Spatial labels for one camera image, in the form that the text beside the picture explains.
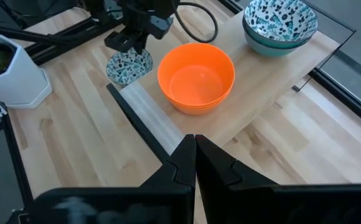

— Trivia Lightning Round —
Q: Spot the teal floral patterned bowl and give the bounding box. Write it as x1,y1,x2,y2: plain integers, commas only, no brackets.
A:
243,0,319,44
241,17,312,58
106,47,154,87

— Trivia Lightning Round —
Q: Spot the small table-level camera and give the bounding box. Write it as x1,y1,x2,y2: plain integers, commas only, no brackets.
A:
5,209,35,224

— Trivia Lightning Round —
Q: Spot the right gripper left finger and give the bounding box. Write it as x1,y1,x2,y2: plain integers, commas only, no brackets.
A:
29,134,197,224

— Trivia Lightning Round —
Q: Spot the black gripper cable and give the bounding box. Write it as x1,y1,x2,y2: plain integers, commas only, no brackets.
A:
173,1,219,44

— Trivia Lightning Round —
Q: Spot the clear tape strip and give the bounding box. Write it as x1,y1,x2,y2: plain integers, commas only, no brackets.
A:
119,81,185,156

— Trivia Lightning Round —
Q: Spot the wooden shelf black metal frame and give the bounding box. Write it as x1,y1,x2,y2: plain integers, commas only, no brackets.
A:
106,0,357,164

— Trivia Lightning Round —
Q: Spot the white hexagonal plant pot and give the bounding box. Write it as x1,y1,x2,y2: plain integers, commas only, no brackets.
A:
0,34,54,110

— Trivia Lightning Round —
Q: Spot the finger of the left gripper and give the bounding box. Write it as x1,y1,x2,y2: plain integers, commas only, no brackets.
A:
133,34,149,57
103,30,138,54

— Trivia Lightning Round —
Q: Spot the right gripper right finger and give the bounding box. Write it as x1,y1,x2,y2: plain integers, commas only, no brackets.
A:
195,134,361,224

